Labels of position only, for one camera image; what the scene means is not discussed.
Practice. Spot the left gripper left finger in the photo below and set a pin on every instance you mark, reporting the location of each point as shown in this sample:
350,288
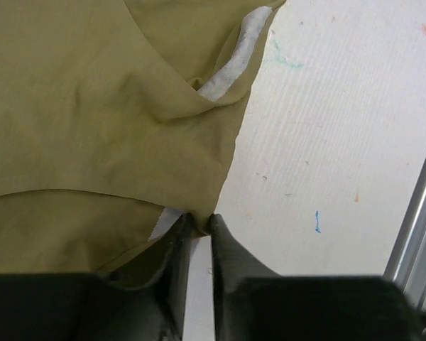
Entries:
142,300

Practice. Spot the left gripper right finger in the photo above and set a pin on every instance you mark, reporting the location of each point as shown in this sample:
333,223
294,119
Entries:
252,302

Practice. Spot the khaki underwear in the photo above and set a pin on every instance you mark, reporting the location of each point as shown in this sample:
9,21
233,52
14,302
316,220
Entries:
115,118

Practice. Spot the aluminium mounting rail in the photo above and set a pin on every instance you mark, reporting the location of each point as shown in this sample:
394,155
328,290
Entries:
406,266

